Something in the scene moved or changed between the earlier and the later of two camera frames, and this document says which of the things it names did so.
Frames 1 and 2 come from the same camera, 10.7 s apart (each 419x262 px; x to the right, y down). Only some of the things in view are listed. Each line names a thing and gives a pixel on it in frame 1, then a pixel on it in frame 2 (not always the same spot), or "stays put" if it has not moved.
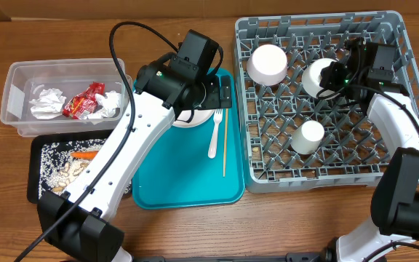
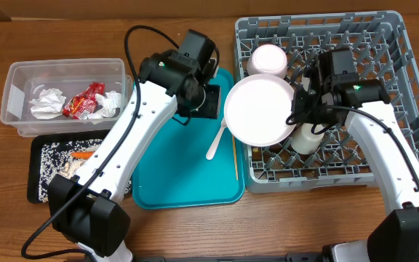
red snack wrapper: (80, 106) stays put
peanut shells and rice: (58, 169) stays put
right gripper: (336, 75) -> (305, 115)
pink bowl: (267, 65) stays put
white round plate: (190, 118) -> (257, 109)
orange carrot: (85, 155) stays put
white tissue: (109, 101) stays put
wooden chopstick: (225, 143) -> (235, 159)
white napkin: (49, 105) stays put
